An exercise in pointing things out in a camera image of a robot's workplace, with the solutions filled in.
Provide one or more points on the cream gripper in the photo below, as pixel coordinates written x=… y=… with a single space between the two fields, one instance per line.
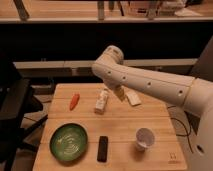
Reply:
x=119 y=92

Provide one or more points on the white sponge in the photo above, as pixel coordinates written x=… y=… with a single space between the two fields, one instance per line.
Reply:
x=133 y=98

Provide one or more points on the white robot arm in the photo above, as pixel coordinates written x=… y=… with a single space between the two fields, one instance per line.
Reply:
x=193 y=95

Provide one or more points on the red orange pepper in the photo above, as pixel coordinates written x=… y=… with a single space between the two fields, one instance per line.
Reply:
x=74 y=101

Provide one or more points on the white paper cup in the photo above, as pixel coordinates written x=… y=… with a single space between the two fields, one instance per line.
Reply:
x=144 y=139

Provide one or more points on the black rectangular remote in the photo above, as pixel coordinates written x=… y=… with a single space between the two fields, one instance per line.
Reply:
x=102 y=149

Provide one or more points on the black chair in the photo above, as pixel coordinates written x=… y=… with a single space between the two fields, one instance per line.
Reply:
x=16 y=99

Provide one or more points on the white plastic bottle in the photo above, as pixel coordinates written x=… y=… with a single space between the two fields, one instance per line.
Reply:
x=101 y=101

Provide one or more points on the green round plate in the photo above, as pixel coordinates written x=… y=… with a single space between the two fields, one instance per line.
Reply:
x=68 y=142

